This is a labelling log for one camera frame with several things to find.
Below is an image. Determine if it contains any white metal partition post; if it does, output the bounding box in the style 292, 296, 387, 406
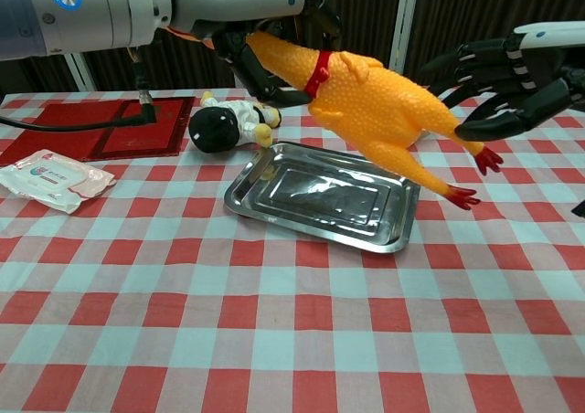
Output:
63, 51, 98, 92
390, 0, 421, 74

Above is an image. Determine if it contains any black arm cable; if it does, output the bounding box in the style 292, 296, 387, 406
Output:
0, 46, 159, 133

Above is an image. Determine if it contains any red certificate folder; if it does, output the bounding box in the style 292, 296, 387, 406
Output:
0, 95, 197, 167

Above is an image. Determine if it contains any stainless steel rectangular tray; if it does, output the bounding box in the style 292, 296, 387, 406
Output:
222, 141, 421, 256

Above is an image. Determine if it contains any red white checkered tablecloth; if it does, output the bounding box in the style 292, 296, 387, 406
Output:
0, 86, 585, 413

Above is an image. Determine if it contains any white pink wet wipes pack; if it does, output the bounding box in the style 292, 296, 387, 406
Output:
0, 149, 117, 216

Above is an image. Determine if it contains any yellow rubber chicken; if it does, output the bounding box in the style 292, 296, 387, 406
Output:
246, 31, 505, 211

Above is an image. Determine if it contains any black-headed white plush doll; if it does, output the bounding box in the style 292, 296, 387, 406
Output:
188, 90, 283, 153

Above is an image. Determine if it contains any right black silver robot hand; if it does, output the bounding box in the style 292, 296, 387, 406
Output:
418, 19, 585, 143

